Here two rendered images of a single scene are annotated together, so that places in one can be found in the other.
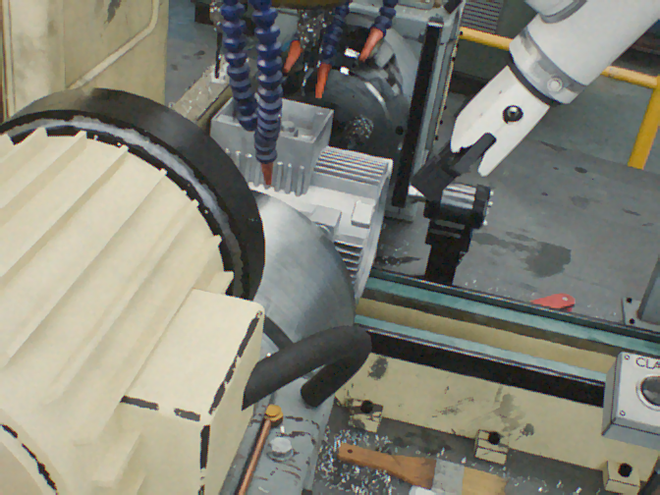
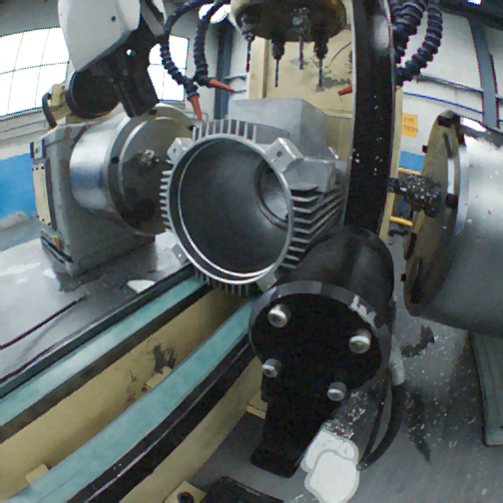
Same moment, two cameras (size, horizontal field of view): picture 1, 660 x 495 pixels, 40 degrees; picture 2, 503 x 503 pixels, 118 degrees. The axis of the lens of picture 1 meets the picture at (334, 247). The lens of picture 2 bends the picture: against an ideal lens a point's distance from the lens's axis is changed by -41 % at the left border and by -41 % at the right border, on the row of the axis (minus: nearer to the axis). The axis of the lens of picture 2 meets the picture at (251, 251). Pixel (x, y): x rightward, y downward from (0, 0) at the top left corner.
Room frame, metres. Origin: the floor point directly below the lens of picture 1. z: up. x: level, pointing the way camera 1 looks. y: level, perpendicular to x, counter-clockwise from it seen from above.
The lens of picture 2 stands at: (1.07, -0.26, 1.09)
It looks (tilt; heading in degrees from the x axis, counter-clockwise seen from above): 24 degrees down; 111
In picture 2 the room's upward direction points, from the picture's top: 3 degrees clockwise
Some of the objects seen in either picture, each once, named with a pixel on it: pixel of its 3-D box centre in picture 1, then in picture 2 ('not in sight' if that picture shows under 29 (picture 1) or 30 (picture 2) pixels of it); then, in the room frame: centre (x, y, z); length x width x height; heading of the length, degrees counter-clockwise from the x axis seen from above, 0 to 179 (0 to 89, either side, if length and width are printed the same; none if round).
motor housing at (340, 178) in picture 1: (295, 218); (264, 197); (0.96, 0.05, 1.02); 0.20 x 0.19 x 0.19; 82
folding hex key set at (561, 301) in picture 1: (550, 306); not in sight; (1.17, -0.34, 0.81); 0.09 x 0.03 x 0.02; 125
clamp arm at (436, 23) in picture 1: (417, 117); (374, 107); (1.08, -0.08, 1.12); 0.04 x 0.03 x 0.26; 83
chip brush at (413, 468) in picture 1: (422, 472); not in sight; (0.78, -0.15, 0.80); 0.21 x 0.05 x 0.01; 82
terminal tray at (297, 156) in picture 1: (271, 142); (281, 129); (0.97, 0.09, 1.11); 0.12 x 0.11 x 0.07; 82
